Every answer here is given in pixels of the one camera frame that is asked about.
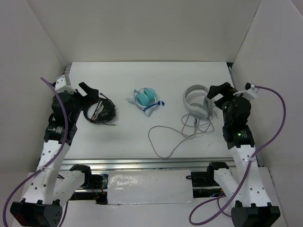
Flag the aluminium rail frame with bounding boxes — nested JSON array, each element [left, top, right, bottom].
[[37, 61, 263, 204]]

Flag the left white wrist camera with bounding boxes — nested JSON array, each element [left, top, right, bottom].
[[55, 74, 76, 95]]

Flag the black headphones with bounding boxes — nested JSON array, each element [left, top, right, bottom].
[[83, 93, 116, 126]]

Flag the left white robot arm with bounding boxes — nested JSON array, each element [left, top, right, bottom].
[[3, 80, 99, 227]]

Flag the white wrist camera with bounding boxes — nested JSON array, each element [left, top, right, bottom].
[[55, 74, 76, 95], [233, 83, 259, 100]]

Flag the teal cat-ear headphones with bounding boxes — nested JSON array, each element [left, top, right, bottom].
[[126, 87, 165, 117]]

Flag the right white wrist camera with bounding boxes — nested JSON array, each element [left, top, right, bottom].
[[233, 83, 259, 100]]

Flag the white gaming headphones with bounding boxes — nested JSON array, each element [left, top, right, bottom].
[[183, 85, 218, 120]]

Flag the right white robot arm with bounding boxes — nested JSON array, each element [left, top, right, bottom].
[[206, 82, 281, 227]]

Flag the silver foil sheet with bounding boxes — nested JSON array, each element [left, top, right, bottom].
[[107, 170, 194, 205]]

